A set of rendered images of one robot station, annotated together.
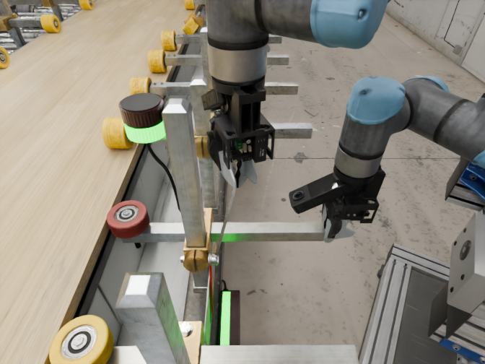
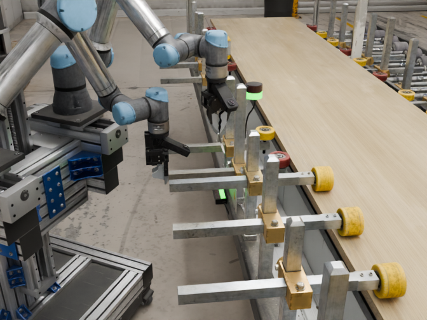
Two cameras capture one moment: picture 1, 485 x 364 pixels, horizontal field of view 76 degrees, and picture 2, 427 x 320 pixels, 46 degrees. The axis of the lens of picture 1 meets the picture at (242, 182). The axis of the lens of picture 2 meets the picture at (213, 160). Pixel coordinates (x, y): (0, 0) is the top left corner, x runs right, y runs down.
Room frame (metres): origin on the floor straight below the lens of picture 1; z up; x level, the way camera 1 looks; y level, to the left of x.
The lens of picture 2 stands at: (2.05, -0.19, 1.72)
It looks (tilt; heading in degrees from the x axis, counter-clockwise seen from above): 27 degrees down; 174
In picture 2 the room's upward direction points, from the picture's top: straight up
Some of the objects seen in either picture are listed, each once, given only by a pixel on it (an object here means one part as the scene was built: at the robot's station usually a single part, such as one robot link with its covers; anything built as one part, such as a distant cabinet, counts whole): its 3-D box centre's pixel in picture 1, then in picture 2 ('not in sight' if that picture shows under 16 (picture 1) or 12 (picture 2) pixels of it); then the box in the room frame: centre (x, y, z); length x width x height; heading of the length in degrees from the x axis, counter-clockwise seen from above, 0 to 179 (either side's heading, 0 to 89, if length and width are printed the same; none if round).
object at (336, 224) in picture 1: (334, 220); not in sight; (0.41, -0.18, 0.91); 0.05 x 0.02 x 0.09; 0
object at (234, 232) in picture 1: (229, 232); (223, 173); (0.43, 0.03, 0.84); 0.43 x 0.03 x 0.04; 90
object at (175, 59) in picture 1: (222, 59); (286, 286); (1.18, 0.08, 0.95); 0.50 x 0.04 x 0.04; 90
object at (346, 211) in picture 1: (351, 191); (157, 146); (0.43, -0.21, 0.97); 0.09 x 0.08 x 0.12; 90
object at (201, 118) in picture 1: (206, 165); (251, 197); (0.64, 0.09, 0.86); 0.03 x 0.03 x 0.48; 0
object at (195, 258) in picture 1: (198, 238); (240, 169); (0.42, 0.10, 0.85); 0.13 x 0.06 x 0.05; 0
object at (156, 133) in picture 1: (146, 125); (253, 93); (0.39, 0.14, 1.14); 0.06 x 0.06 x 0.02
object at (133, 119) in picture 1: (142, 109); (253, 87); (0.39, 0.14, 1.16); 0.06 x 0.06 x 0.02
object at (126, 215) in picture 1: (132, 230); (278, 167); (0.43, 0.24, 0.85); 0.08 x 0.08 x 0.11
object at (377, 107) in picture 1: (371, 117); (156, 105); (0.44, -0.20, 1.13); 0.09 x 0.08 x 0.11; 121
